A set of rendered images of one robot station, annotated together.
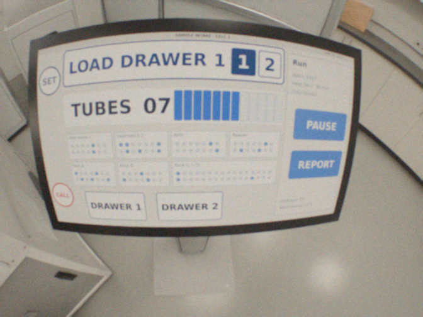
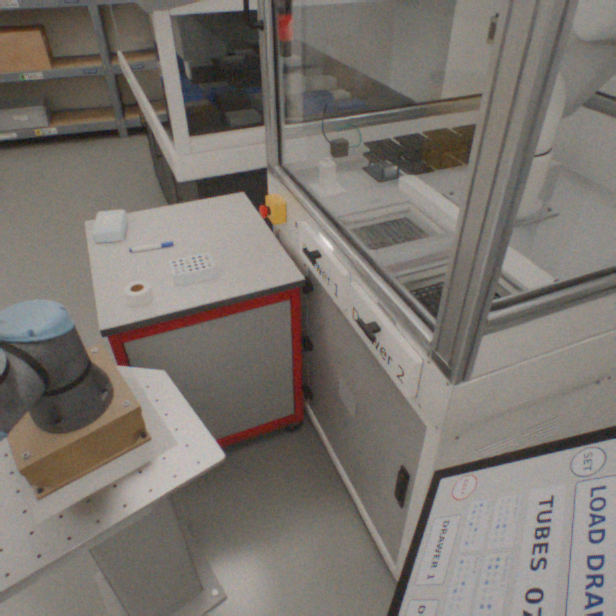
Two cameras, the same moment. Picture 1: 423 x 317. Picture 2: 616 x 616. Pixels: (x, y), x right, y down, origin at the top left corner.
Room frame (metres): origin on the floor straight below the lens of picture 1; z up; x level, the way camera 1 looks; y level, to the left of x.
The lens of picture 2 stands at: (0.14, -0.19, 1.62)
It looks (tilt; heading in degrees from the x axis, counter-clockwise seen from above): 39 degrees down; 128
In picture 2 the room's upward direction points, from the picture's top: straight up
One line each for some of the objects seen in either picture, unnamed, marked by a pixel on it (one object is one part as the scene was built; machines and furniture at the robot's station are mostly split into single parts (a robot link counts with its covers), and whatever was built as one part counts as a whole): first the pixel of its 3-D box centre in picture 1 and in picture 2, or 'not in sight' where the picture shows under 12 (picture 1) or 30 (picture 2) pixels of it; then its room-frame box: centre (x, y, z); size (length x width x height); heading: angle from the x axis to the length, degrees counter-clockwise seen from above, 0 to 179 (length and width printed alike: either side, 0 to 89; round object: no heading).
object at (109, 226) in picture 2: not in sight; (110, 225); (-1.29, 0.55, 0.78); 0.15 x 0.10 x 0.04; 139
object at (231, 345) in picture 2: not in sight; (202, 334); (-1.02, 0.64, 0.38); 0.62 x 0.58 x 0.76; 151
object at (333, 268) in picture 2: not in sight; (322, 262); (-0.51, 0.70, 0.87); 0.29 x 0.02 x 0.11; 151
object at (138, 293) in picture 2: not in sight; (138, 293); (-0.91, 0.38, 0.78); 0.07 x 0.07 x 0.04
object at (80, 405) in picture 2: not in sight; (65, 384); (-0.62, 0.03, 0.91); 0.15 x 0.15 x 0.10
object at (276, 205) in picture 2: not in sight; (275, 209); (-0.81, 0.85, 0.88); 0.07 x 0.05 x 0.07; 151
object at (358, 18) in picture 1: (352, 11); not in sight; (2.27, -1.19, 1.04); 0.41 x 0.32 x 0.28; 55
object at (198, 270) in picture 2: not in sight; (192, 269); (-0.88, 0.55, 0.78); 0.12 x 0.08 x 0.04; 59
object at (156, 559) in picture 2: not in sight; (131, 525); (-0.62, 0.03, 0.38); 0.30 x 0.30 x 0.76; 75
